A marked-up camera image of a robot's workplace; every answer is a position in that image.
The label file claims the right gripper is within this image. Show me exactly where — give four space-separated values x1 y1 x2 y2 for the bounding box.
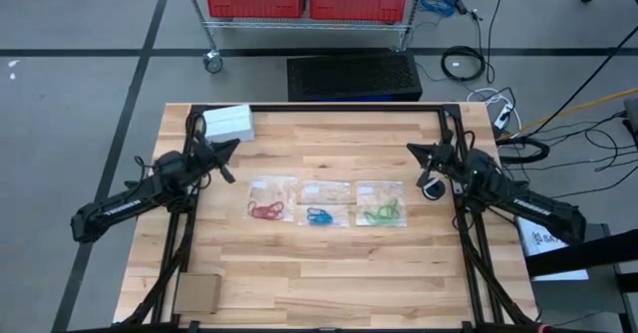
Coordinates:
405 131 471 188

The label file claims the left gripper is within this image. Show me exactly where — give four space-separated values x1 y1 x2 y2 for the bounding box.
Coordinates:
190 130 242 185

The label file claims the white cardboard box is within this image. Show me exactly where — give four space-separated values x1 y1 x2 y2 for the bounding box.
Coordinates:
201 104 256 144

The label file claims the round white black spool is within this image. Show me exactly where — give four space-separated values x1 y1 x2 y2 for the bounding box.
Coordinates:
422 175 448 202

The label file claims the white power strip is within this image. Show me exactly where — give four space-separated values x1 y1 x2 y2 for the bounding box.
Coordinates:
492 102 514 131

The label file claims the black perforated metal case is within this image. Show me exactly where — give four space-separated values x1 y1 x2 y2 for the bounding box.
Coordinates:
285 53 424 104

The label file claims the brown cardboard box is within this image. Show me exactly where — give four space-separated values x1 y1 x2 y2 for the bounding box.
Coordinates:
172 272 223 316

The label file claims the white printed booklet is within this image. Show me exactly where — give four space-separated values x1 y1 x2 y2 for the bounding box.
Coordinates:
516 216 591 282

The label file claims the black bar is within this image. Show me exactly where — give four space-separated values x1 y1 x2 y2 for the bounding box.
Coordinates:
525 227 638 279

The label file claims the grey side table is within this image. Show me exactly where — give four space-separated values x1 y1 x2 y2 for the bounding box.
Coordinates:
525 220 638 333

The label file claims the grey black device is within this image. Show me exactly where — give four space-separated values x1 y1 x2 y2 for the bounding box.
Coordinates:
622 97 638 151

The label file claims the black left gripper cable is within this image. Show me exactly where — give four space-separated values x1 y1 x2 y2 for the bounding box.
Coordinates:
184 110 208 143

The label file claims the black metal table frame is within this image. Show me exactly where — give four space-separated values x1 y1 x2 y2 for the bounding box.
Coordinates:
118 102 542 333

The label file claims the white cable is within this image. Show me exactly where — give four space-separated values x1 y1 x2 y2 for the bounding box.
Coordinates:
466 87 523 136

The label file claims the black cable coil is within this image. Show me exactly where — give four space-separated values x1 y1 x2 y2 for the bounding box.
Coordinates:
440 44 488 84

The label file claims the chrome wire shelf rack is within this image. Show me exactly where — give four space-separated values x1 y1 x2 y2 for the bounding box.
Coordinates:
177 0 429 75

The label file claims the black hanging cable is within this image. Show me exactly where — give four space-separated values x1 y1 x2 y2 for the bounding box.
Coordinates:
485 0 514 86

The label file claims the blue cable coil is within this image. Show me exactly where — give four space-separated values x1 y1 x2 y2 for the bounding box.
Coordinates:
419 0 461 19

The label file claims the yellow cable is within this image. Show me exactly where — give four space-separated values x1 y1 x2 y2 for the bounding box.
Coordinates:
499 87 638 141

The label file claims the black taut cable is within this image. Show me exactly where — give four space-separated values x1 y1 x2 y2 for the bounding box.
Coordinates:
526 37 638 139

